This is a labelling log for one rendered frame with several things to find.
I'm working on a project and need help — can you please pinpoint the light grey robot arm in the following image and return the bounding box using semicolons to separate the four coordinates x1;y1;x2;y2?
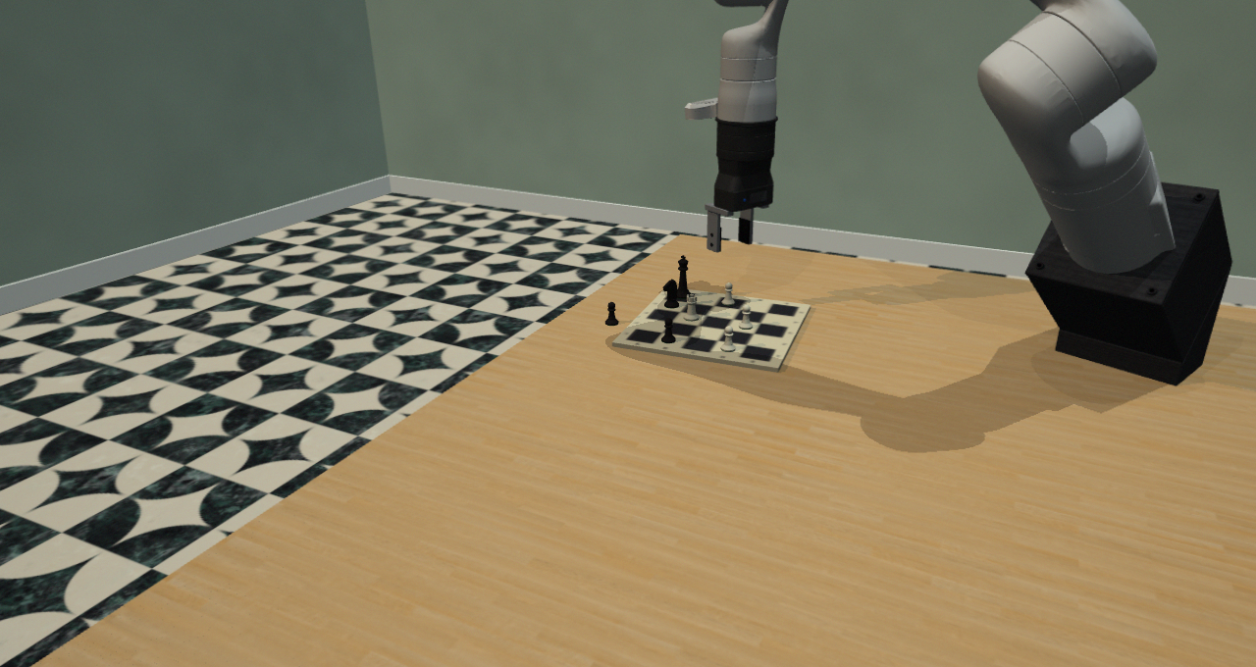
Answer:
713;0;1176;274

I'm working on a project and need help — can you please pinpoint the black and cream chessboard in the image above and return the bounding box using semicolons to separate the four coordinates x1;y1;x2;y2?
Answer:
612;289;811;373

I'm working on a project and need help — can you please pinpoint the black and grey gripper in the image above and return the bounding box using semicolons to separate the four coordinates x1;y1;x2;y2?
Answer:
685;78;777;252

